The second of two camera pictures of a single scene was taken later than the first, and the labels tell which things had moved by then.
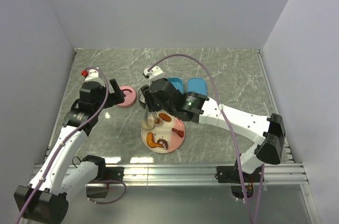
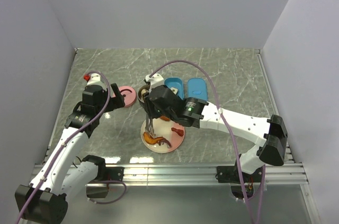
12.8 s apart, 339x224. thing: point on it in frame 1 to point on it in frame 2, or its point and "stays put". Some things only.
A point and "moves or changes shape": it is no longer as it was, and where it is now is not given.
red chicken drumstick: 180,133 stays put
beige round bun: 148,124 moves or changes shape
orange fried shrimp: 150,141 moves or changes shape
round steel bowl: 141,97 stays put
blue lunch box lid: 198,84 stays put
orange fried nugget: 164,117 stays put
